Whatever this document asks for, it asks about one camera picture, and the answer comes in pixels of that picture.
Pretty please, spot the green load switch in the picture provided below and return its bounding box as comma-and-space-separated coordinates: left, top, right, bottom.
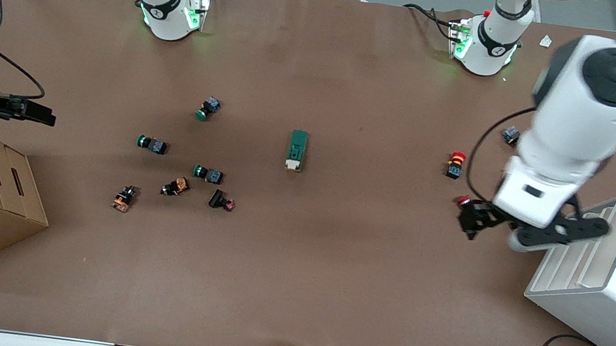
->
284, 128, 309, 173

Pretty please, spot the green mushroom push button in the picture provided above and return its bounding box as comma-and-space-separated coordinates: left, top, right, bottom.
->
135, 133, 170, 156
194, 95, 223, 124
192, 164, 225, 185

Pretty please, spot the black knob switch orange block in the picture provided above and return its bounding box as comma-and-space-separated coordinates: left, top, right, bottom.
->
110, 183, 140, 215

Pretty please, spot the black selector switch orange base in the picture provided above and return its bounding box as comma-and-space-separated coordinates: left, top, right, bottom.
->
159, 175, 191, 200

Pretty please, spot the black left arm base cable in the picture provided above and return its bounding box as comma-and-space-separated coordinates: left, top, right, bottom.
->
402, 2, 459, 30

